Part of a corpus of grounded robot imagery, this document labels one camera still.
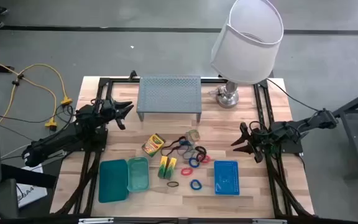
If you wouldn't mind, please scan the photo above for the black coil wrist keychain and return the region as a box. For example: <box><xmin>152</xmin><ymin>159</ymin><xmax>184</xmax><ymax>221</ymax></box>
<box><xmin>194</xmin><ymin>145</ymin><xmax>208</xmax><ymax>163</ymax></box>

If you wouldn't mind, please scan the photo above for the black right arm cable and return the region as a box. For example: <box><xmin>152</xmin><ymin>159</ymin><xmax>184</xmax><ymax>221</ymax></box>
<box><xmin>265</xmin><ymin>78</ymin><xmax>321</xmax><ymax>112</ymax></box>

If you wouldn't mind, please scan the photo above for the black cart bar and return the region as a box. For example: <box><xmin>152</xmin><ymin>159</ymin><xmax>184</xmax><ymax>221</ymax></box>
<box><xmin>0</xmin><ymin>163</ymin><xmax>58</xmax><ymax>189</ymax></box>

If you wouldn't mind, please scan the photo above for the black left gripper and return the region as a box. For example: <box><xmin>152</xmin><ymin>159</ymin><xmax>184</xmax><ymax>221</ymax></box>
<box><xmin>99</xmin><ymin>98</ymin><xmax>135</xmax><ymax>131</ymax></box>

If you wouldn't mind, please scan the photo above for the yellow extension cord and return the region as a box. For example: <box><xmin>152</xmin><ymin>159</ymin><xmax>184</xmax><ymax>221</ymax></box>
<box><xmin>0</xmin><ymin>52</ymin><xmax>73</xmax><ymax>131</ymax></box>

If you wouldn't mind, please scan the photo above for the white shade silver table lamp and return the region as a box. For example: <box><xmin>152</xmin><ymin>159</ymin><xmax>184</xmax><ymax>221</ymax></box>
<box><xmin>209</xmin><ymin>0</ymin><xmax>285</xmax><ymax>109</ymax></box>

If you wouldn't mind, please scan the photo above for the black aluminium table frame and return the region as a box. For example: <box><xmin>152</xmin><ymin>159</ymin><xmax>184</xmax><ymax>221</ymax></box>
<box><xmin>52</xmin><ymin>70</ymin><xmax>315</xmax><ymax>224</ymax></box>

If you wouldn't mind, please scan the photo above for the grey perforated metal shelf riser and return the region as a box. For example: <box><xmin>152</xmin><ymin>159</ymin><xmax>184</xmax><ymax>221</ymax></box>
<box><xmin>136</xmin><ymin>75</ymin><xmax>203</xmax><ymax>123</ymax></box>

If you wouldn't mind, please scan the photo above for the black floor cable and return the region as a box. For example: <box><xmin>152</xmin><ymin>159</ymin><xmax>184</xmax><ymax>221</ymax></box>
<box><xmin>0</xmin><ymin>104</ymin><xmax>76</xmax><ymax>124</ymax></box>

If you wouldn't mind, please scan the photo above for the green rubber band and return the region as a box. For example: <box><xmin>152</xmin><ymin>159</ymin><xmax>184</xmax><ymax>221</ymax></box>
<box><xmin>186</xmin><ymin>129</ymin><xmax>201</xmax><ymax>144</ymax></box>

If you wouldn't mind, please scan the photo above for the blue perforated plastic basket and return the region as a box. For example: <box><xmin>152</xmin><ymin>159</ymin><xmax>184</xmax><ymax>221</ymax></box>
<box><xmin>213</xmin><ymin>160</ymin><xmax>241</xmax><ymax>197</ymax></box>

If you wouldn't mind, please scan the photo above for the dark grey box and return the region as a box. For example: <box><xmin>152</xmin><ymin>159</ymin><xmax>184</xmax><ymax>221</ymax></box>
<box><xmin>0</xmin><ymin>179</ymin><xmax>20</xmax><ymax>220</ymax></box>

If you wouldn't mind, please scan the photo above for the thin grey rubber band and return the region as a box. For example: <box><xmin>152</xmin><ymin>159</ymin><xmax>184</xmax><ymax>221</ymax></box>
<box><xmin>181</xmin><ymin>147</ymin><xmax>199</xmax><ymax>161</ymax></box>

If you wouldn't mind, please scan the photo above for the light teal plastic container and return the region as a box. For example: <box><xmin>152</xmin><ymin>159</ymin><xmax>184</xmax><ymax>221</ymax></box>
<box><xmin>126</xmin><ymin>156</ymin><xmax>150</xmax><ymax>193</ymax></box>

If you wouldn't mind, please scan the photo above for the dark teal container lid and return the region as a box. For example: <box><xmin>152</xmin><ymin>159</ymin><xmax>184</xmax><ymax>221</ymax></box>
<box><xmin>98</xmin><ymin>159</ymin><xmax>129</xmax><ymax>204</ymax></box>

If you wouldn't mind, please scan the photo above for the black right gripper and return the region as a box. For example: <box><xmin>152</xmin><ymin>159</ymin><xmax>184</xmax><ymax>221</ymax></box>
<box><xmin>230</xmin><ymin>122</ymin><xmax>273</xmax><ymax>164</ymax></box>

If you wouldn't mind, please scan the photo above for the white printed paper sheet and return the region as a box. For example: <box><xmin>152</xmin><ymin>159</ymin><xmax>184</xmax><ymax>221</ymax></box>
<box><xmin>16</xmin><ymin>161</ymin><xmax>48</xmax><ymax>208</ymax></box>

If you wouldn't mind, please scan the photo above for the grey floor cable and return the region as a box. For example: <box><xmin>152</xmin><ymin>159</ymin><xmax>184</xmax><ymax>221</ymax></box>
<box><xmin>0</xmin><ymin>142</ymin><xmax>32</xmax><ymax>159</ymax></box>

